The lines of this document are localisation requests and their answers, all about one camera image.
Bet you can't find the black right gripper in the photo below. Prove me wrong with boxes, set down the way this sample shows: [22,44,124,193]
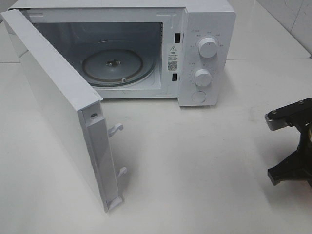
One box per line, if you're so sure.
[268,117,312,186]

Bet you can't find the round white door button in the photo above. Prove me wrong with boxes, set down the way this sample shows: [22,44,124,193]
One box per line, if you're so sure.
[192,91,206,103]

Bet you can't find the white microwave door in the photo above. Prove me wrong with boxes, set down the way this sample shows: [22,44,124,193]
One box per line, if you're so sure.
[1,10,127,211]

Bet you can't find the lower white microwave knob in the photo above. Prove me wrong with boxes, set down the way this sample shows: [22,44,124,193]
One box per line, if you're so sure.
[194,69,212,87]

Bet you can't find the white microwave knob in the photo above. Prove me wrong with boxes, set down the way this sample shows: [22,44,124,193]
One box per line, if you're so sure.
[198,35,218,59]
[194,69,212,87]

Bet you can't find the upper white microwave knob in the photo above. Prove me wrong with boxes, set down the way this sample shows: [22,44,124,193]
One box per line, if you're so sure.
[198,35,218,59]

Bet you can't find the white microwave oven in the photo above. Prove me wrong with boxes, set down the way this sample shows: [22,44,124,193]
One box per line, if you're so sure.
[5,0,236,106]

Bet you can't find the white warning sticker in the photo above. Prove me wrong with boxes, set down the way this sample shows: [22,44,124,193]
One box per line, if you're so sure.
[165,43,181,72]

